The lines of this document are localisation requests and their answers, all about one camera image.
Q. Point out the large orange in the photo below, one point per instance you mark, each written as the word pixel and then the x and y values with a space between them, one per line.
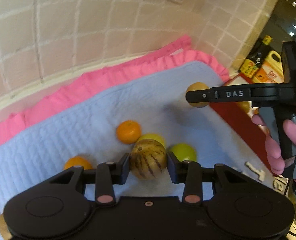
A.
pixel 245 106

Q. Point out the right hand pink glove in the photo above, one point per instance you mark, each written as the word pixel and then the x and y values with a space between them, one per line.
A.
pixel 273 150

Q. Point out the striped pepino melon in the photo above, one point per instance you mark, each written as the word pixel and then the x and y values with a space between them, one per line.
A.
pixel 148 159

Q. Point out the pink ruffled cloth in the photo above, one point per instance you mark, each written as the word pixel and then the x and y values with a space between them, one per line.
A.
pixel 91 83

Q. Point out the yellowish round pear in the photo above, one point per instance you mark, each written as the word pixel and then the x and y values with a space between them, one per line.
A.
pixel 194 87

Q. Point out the yellow detergent jug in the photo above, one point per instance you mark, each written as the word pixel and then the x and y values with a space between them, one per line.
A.
pixel 271 70

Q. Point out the mandarin orange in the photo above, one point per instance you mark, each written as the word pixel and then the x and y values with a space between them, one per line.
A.
pixel 128 132

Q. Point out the green apple upper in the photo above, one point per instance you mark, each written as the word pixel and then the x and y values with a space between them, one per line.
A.
pixel 153 136

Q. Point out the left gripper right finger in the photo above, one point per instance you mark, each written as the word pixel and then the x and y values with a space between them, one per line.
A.
pixel 189 174

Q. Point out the green apple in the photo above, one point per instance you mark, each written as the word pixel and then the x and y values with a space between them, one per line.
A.
pixel 153 136
pixel 183 152

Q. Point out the orange fruit bottom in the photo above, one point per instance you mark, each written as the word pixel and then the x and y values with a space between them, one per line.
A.
pixel 78 161

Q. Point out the green apple right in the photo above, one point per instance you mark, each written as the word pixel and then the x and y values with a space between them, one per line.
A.
pixel 183 152

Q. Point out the blue quilted mat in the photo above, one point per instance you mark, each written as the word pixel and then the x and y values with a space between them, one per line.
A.
pixel 42 200

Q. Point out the red white box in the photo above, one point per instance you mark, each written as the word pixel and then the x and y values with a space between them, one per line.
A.
pixel 252 135

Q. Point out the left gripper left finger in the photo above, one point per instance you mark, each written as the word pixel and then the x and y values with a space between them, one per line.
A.
pixel 108 174

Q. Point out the dark soy sauce bottle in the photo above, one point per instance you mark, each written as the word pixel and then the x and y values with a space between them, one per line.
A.
pixel 255 58

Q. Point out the brown kiwi fruit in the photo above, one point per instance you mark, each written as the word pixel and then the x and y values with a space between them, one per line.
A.
pixel 4 231

